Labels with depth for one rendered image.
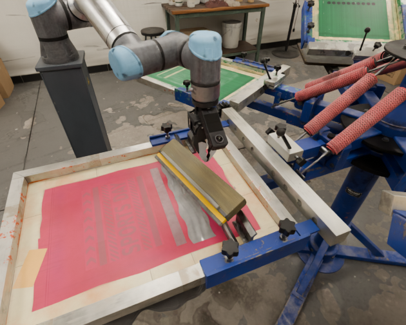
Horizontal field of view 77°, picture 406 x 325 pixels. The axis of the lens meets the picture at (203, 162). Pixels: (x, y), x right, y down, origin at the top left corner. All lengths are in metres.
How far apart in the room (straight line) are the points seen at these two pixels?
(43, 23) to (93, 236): 0.85
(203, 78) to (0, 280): 0.68
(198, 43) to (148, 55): 0.12
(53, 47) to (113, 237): 0.84
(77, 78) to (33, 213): 0.63
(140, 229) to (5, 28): 4.02
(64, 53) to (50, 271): 0.87
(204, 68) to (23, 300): 0.69
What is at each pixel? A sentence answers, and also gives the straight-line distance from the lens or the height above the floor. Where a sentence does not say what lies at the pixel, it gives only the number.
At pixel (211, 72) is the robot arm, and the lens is 0.63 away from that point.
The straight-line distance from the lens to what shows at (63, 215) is 0.92.
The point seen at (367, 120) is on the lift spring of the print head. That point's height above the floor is 1.15.
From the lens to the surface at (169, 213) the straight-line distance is 0.82.
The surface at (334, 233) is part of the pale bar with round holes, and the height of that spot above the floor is 1.04.
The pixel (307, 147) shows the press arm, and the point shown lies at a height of 1.04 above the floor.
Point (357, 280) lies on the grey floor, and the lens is 2.00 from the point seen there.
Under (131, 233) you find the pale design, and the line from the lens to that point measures 0.80.
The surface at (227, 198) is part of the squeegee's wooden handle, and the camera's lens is 0.71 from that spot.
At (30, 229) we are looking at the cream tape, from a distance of 0.93.
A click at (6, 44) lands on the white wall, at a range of 4.62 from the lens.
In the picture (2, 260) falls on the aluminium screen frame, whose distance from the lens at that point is 0.86.
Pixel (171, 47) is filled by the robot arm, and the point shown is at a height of 1.41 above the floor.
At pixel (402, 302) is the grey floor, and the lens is 2.06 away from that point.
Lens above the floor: 1.60
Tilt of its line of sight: 41 degrees down
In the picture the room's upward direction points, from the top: straight up
